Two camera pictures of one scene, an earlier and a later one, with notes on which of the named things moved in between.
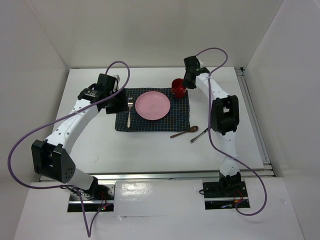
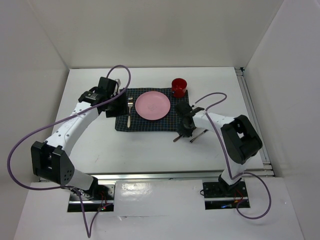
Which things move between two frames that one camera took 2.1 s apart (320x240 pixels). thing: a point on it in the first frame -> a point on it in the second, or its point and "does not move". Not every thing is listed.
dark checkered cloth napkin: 177,119 does not move
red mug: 177,88 does not move
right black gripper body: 186,83 -> 183,129
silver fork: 130,104 does not move
